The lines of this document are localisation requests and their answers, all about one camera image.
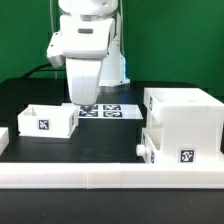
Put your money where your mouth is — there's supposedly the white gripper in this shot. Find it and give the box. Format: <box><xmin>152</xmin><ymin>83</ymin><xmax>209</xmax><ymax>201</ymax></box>
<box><xmin>66</xmin><ymin>58</ymin><xmax>103</xmax><ymax>112</ymax></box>

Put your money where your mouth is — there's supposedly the white front drawer box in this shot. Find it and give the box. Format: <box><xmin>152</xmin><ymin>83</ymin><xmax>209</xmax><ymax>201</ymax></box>
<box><xmin>136</xmin><ymin>128</ymin><xmax>164</xmax><ymax>164</ymax></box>

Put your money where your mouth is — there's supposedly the white drawer box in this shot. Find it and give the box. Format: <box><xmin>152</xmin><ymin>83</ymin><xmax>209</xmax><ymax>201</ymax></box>
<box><xmin>136</xmin><ymin>128</ymin><xmax>164</xmax><ymax>164</ymax></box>
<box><xmin>17</xmin><ymin>104</ymin><xmax>79</xmax><ymax>138</ymax></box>

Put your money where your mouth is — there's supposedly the white drawer cabinet frame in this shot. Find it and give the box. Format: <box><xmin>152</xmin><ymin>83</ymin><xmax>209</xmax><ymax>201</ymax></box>
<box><xmin>143</xmin><ymin>87</ymin><xmax>224</xmax><ymax>164</ymax></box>

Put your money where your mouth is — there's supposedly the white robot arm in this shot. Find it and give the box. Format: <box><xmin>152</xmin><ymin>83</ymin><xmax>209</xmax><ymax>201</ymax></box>
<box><xmin>46</xmin><ymin>0</ymin><xmax>130</xmax><ymax>107</ymax></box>

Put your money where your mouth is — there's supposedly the white rear drawer box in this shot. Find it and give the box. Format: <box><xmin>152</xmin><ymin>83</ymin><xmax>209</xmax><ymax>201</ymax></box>
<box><xmin>17</xmin><ymin>104</ymin><xmax>79</xmax><ymax>138</ymax></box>

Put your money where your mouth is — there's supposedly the white marker tag sheet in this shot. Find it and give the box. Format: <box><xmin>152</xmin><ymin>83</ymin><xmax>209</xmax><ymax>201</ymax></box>
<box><xmin>79</xmin><ymin>104</ymin><xmax>143</xmax><ymax>120</ymax></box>

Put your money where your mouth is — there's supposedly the black cable bundle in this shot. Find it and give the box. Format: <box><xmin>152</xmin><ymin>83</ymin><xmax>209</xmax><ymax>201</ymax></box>
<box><xmin>21</xmin><ymin>63</ymin><xmax>64</xmax><ymax>80</ymax></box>

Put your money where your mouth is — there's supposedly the white U-shaped border rail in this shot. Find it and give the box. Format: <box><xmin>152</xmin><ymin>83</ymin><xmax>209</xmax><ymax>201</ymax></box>
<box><xmin>0</xmin><ymin>127</ymin><xmax>224</xmax><ymax>190</ymax></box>

